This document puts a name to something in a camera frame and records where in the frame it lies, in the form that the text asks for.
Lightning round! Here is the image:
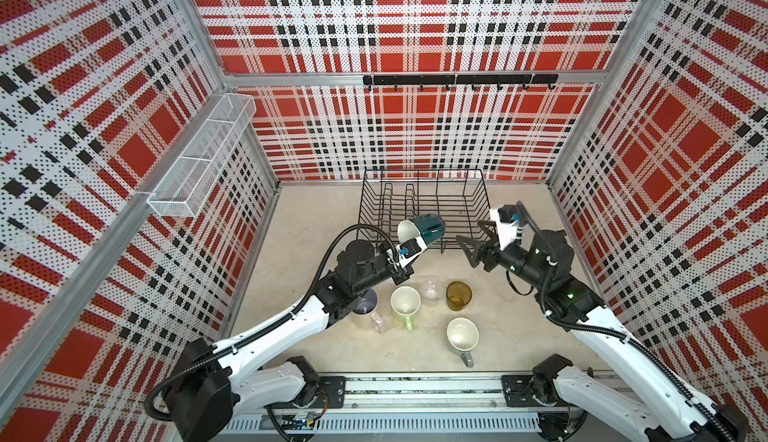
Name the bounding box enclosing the white grey-handled mug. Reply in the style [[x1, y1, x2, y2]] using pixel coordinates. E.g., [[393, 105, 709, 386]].
[[446, 317, 480, 368]]

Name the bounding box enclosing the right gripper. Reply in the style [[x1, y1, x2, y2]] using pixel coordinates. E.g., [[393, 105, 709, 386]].
[[457, 223, 546, 294]]

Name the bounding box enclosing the dark green mug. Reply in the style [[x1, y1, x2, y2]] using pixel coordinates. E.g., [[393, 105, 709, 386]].
[[397, 214, 446, 246]]

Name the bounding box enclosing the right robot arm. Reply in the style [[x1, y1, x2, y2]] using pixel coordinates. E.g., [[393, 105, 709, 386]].
[[456, 203, 749, 441]]

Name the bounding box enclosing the black wall hook rail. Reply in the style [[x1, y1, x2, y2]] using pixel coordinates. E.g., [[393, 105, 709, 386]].
[[362, 73, 559, 88]]

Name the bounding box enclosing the white wire wall basket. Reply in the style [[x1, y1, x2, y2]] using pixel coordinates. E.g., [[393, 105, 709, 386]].
[[148, 93, 255, 218]]

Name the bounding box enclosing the purple iridescent mug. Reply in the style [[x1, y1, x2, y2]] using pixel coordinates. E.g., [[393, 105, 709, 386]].
[[350, 289, 387, 334]]

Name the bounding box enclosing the light green mug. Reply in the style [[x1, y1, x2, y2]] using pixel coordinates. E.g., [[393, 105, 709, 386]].
[[390, 286, 421, 333]]

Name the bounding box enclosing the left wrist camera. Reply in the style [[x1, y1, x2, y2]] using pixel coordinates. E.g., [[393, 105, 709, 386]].
[[397, 237, 427, 267]]

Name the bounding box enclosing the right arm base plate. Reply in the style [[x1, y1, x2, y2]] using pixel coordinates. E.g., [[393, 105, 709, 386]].
[[501, 373, 575, 410]]

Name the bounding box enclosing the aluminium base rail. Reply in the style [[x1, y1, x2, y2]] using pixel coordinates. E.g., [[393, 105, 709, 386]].
[[176, 371, 670, 437]]

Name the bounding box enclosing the clear glass cup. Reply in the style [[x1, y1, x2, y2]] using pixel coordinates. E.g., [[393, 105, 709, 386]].
[[420, 277, 443, 305]]

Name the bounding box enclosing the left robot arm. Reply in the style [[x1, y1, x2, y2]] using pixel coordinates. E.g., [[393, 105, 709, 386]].
[[144, 221, 428, 441]]

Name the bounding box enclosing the amber glass cup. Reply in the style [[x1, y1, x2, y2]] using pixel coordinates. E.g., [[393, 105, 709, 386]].
[[446, 281, 473, 312]]

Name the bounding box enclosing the black wire dish rack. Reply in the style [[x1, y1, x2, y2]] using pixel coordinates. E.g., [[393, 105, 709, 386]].
[[358, 169, 490, 252]]

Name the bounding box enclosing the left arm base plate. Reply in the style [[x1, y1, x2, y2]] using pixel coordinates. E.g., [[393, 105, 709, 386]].
[[271, 375, 347, 410]]

